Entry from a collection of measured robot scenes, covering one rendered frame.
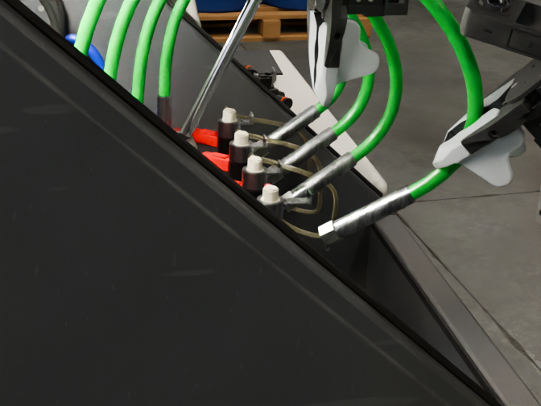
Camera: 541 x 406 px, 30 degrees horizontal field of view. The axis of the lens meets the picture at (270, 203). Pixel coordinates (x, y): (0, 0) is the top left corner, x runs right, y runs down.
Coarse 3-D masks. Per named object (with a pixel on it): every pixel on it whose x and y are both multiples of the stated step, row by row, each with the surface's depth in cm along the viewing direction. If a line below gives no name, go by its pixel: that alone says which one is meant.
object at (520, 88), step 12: (540, 60) 84; (528, 72) 84; (540, 72) 81; (516, 84) 84; (528, 84) 81; (540, 84) 80; (516, 96) 81; (540, 96) 81; (540, 108) 80; (528, 120) 82; (540, 120) 82; (540, 132) 83; (540, 144) 84
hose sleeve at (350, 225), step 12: (396, 192) 92; (408, 192) 92; (372, 204) 93; (384, 204) 92; (396, 204) 92; (408, 204) 92; (348, 216) 94; (360, 216) 93; (372, 216) 93; (384, 216) 93; (336, 228) 94; (348, 228) 94; (360, 228) 94
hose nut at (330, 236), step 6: (330, 222) 95; (318, 228) 95; (324, 228) 95; (330, 228) 94; (324, 234) 94; (330, 234) 94; (336, 234) 94; (324, 240) 95; (330, 240) 95; (336, 240) 94
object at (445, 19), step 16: (96, 0) 90; (432, 0) 84; (96, 16) 90; (448, 16) 85; (80, 32) 91; (448, 32) 85; (80, 48) 92; (464, 48) 85; (464, 64) 86; (480, 80) 86; (480, 96) 87; (480, 112) 87; (464, 128) 89; (432, 176) 91; (448, 176) 90; (416, 192) 91
